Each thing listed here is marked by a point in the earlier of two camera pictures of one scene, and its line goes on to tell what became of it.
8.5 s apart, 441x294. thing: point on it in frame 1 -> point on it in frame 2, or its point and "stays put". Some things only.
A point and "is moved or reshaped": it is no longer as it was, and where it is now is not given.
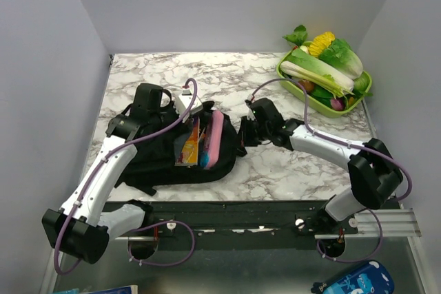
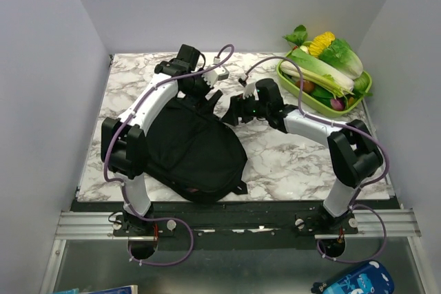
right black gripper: [247, 140] -> [237, 105]
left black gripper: [171, 108] -> [209, 106]
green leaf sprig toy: [298, 36] stays put
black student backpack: [151, 164] is moved or reshaped
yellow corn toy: [320, 43] stays put
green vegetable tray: [296, 89] stays put
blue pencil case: [366, 277] stays put
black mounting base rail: [244, 225] stays put
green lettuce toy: [341, 56] stays put
